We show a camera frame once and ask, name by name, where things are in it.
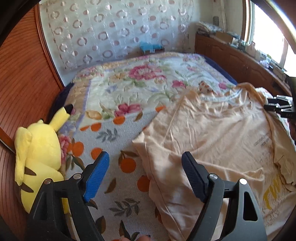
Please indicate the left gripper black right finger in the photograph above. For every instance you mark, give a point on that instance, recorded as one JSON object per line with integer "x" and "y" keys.
{"x": 243, "y": 219}

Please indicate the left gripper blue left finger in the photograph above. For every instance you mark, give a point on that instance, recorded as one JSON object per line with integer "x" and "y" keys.
{"x": 47, "y": 220}

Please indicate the beige printed t-shirt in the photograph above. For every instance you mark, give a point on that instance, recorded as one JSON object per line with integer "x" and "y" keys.
{"x": 230, "y": 135}

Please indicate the person right hand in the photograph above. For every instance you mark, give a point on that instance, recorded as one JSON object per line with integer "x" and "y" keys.
{"x": 292, "y": 130}

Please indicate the wooden windowsill cabinet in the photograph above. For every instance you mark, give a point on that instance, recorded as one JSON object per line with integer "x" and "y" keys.
{"x": 240, "y": 66}

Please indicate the yellow pikachu plush toy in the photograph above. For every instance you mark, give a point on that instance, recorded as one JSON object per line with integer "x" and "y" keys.
{"x": 38, "y": 155}

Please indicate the orange print bed sheet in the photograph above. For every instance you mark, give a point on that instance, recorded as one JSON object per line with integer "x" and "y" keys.
{"x": 122, "y": 206}

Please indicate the cardboard box on cabinet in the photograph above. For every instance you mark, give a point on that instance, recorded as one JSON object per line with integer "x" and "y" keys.
{"x": 224, "y": 37}

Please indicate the folded patterned cloth stack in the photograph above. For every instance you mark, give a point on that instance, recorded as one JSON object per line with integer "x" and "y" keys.
{"x": 207, "y": 27}

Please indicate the floral plush blanket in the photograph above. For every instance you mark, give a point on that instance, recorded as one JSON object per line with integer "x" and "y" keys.
{"x": 137, "y": 85}

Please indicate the blue toy on bed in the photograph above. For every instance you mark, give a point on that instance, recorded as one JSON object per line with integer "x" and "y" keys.
{"x": 149, "y": 48}

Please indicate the circle pattern sheer curtain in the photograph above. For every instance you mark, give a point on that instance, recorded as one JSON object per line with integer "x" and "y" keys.
{"x": 81, "y": 33}

